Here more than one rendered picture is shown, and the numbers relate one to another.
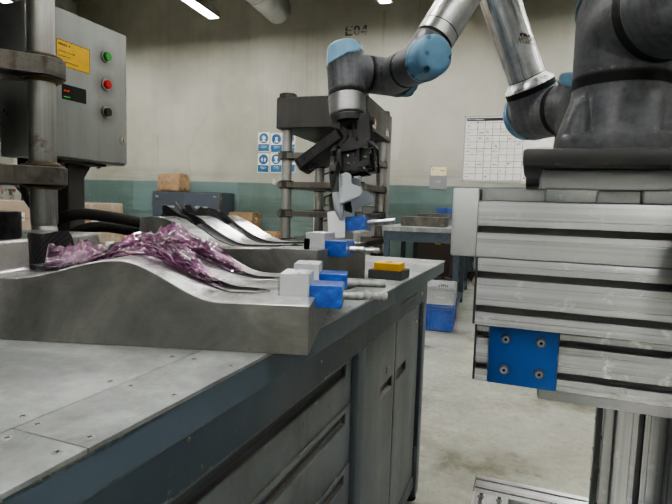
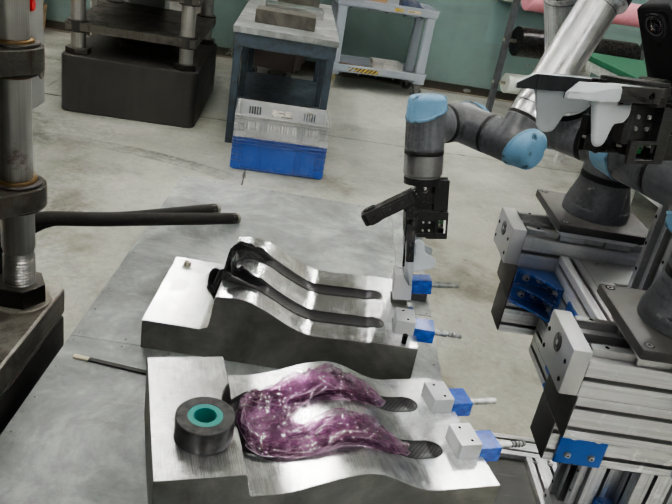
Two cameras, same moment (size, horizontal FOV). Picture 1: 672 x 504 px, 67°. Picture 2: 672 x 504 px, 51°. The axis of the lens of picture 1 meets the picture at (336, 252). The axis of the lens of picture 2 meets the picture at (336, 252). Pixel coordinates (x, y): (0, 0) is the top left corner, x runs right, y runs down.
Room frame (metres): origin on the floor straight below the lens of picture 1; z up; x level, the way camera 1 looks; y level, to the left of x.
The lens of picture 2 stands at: (-0.08, 0.63, 1.57)
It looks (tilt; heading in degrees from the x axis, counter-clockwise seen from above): 25 degrees down; 336
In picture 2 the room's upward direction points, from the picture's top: 10 degrees clockwise
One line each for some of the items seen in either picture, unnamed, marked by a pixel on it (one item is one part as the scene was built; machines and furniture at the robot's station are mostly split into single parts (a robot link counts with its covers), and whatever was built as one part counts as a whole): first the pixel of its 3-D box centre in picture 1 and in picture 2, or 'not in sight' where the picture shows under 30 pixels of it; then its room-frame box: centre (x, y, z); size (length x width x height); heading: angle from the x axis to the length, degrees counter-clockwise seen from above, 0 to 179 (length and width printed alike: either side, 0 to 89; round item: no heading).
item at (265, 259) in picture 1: (232, 249); (286, 302); (1.06, 0.22, 0.87); 0.50 x 0.26 x 0.14; 69
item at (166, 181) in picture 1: (173, 182); not in sight; (8.13, 2.60, 1.26); 0.42 x 0.33 x 0.29; 73
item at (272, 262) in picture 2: (236, 226); (297, 284); (1.04, 0.21, 0.92); 0.35 x 0.16 x 0.09; 69
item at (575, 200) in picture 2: not in sight; (601, 192); (1.14, -0.53, 1.09); 0.15 x 0.15 x 0.10
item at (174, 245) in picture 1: (145, 248); (322, 408); (0.70, 0.26, 0.90); 0.26 x 0.18 x 0.08; 86
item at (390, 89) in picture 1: (393, 75); (466, 124); (1.09, -0.11, 1.24); 0.11 x 0.11 x 0.08; 22
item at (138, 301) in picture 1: (140, 280); (317, 434); (0.70, 0.27, 0.86); 0.50 x 0.26 x 0.11; 86
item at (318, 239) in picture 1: (344, 248); (427, 331); (0.90, -0.02, 0.89); 0.13 x 0.05 x 0.05; 69
